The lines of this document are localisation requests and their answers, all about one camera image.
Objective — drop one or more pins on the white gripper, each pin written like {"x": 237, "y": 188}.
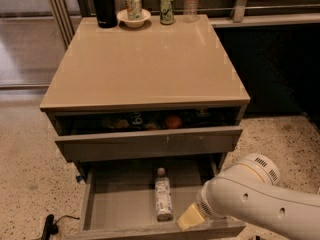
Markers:
{"x": 205, "y": 205}

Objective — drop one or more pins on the clear blue label plastic bottle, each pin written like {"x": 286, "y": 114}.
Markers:
{"x": 164, "y": 210}

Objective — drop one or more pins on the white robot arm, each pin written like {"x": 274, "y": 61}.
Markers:
{"x": 248, "y": 190}

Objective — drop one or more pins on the grey middle drawer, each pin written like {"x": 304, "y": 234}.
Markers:
{"x": 119, "y": 202}

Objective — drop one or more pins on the grey drawer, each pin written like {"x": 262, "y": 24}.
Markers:
{"x": 119, "y": 202}
{"x": 219, "y": 135}

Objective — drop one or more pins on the grey top drawer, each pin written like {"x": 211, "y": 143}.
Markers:
{"x": 219, "y": 135}

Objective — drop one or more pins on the orange fruit in drawer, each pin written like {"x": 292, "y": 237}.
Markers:
{"x": 173, "y": 122}

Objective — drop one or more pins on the black snack bag in drawer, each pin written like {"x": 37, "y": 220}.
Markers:
{"x": 133, "y": 121}

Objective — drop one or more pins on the tan top drawer cabinet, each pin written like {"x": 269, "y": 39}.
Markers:
{"x": 154, "y": 68}

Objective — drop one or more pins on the clear water bottle at back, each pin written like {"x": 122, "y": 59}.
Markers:
{"x": 190, "y": 10}

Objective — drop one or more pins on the metal railing shelf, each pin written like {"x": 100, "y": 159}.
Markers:
{"x": 250, "y": 13}

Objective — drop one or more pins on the green soda can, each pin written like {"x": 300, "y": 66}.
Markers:
{"x": 166, "y": 12}

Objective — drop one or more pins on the green can in bowl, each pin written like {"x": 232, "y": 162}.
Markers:
{"x": 134, "y": 9}

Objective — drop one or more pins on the black insulated flask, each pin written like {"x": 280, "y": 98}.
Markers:
{"x": 105, "y": 13}

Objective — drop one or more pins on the black cable plug on floor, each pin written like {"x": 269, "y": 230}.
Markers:
{"x": 51, "y": 226}

